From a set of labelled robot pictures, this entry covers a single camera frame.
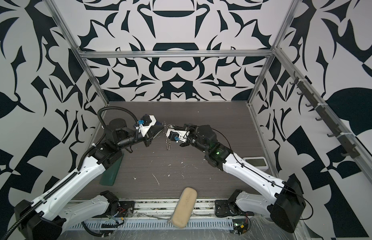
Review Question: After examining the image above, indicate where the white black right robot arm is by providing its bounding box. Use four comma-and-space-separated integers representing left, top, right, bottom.
166, 124, 311, 233

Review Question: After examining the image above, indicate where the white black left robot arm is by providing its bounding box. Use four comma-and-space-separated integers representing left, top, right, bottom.
2, 106, 164, 240

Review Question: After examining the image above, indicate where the green case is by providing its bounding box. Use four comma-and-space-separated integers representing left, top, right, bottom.
100, 155, 124, 187

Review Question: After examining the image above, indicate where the white digital scale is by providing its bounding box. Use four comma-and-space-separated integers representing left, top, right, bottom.
243, 157, 269, 172

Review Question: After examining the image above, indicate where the beige oblong pouch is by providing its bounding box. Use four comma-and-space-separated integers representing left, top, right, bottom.
170, 187, 197, 229

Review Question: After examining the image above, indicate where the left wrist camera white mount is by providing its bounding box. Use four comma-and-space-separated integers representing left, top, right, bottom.
136, 115, 157, 137

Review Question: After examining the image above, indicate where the perforated white cable tray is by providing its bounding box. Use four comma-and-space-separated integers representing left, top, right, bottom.
86, 219, 234, 231

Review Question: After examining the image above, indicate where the black wall hook rail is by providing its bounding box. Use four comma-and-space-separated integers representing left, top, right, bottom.
291, 73, 360, 159

